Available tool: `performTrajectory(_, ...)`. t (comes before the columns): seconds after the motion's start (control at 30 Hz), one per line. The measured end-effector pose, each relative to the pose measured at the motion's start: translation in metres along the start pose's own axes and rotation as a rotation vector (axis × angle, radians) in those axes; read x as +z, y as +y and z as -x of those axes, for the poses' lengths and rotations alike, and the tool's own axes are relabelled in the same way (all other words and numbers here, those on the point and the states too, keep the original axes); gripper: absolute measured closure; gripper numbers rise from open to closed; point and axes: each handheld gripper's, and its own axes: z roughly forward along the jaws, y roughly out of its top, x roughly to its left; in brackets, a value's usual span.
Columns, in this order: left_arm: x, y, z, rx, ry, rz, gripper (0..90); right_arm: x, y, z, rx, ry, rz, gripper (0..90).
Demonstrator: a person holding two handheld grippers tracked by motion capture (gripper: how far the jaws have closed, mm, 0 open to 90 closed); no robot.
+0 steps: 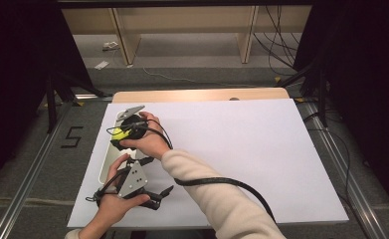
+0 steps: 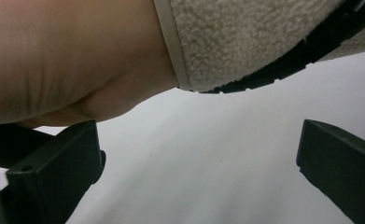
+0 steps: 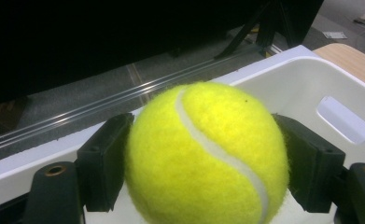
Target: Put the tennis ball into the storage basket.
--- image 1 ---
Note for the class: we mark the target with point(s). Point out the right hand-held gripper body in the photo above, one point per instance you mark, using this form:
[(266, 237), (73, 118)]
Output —
[(135, 127)]

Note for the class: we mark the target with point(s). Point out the black tripod stand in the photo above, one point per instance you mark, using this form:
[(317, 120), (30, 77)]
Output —
[(321, 96), (52, 106)]

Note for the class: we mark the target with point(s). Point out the aluminium floor rail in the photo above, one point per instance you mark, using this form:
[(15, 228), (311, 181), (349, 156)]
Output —
[(348, 179), (29, 176)]

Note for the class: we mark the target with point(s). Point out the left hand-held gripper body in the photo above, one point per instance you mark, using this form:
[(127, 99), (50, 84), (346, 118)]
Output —
[(134, 180)]

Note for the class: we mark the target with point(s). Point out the white paper scrap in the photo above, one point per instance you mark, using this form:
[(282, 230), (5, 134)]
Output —
[(101, 64)]

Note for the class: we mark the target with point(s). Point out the light wooden desk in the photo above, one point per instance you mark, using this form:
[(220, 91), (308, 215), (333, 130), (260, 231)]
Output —
[(125, 40)]

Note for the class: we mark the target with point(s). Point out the yellow tape piece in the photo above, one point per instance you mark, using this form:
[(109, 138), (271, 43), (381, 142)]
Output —
[(277, 79), (79, 103), (299, 99)]

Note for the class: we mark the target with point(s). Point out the person's left hand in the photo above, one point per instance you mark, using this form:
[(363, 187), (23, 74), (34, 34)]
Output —
[(114, 210)]

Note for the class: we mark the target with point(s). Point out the white power strip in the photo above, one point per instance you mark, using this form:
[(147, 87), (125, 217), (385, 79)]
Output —
[(110, 45)]

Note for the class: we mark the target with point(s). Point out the white foam board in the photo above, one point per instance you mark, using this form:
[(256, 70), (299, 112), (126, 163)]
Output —
[(248, 139)]

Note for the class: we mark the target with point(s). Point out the yellow tennis ball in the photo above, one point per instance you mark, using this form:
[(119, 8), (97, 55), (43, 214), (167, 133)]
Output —
[(119, 134)]

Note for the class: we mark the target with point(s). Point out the dark curtain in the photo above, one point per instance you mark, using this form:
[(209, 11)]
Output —
[(16, 66), (367, 66)]

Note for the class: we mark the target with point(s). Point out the dark table grommet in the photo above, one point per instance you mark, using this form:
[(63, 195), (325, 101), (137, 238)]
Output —
[(234, 99)]

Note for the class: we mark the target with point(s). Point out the wooden table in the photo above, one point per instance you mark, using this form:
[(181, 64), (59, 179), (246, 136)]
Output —
[(182, 95)]

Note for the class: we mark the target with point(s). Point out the person's right hand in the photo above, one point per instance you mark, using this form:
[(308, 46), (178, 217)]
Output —
[(154, 142)]

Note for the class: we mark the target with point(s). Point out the white plastic bin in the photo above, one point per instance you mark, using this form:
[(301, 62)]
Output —
[(110, 161)]

